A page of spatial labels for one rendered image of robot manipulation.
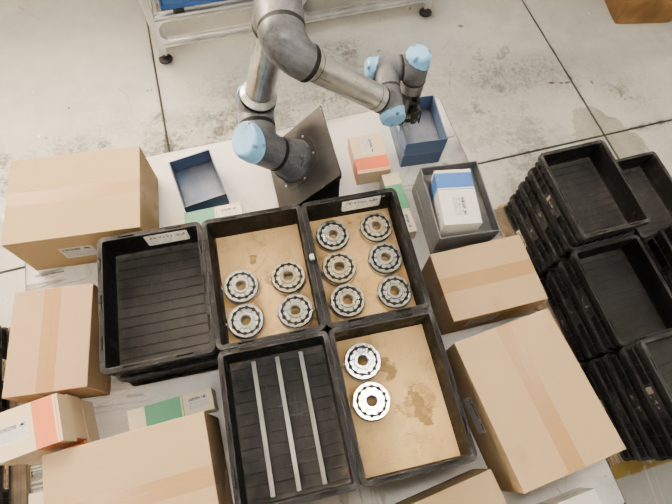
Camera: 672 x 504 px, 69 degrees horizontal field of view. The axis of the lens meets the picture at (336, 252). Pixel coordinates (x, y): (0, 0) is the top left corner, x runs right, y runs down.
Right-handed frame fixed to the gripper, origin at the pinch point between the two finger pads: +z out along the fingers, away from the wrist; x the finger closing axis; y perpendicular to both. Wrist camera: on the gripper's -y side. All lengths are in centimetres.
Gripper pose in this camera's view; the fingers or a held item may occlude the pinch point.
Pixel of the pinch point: (400, 124)
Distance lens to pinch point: 181.5
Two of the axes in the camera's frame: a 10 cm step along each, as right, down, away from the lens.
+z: -0.3, 4.0, 9.1
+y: 1.7, 9.0, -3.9
